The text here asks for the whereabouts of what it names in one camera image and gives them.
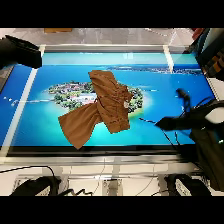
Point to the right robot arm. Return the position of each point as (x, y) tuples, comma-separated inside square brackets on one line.
[(206, 150)]

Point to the brown garment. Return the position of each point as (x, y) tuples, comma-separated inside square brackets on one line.
[(108, 100)]

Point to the silver frame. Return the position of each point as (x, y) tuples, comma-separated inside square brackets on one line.
[(110, 161)]

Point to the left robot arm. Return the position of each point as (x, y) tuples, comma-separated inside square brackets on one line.
[(20, 51)]

